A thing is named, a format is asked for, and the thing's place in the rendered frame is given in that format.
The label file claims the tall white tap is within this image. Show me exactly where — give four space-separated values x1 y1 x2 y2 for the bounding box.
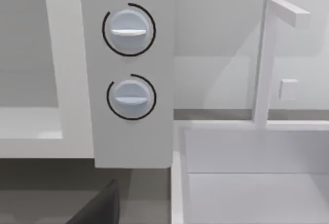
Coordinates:
253 0 311 127

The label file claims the pale microwave oven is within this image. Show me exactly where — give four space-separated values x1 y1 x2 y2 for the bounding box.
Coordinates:
0 0 176 169

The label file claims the white sink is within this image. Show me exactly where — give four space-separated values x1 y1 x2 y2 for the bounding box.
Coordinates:
170 120 329 224

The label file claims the pale blue microwave knob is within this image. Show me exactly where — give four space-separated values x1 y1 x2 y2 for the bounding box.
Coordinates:
112 79 152 117
105 9 152 53

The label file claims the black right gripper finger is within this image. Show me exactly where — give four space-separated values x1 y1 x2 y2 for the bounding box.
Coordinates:
66 179 120 224

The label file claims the small white square block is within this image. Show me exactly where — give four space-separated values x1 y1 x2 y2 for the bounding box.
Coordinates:
279 79 299 101

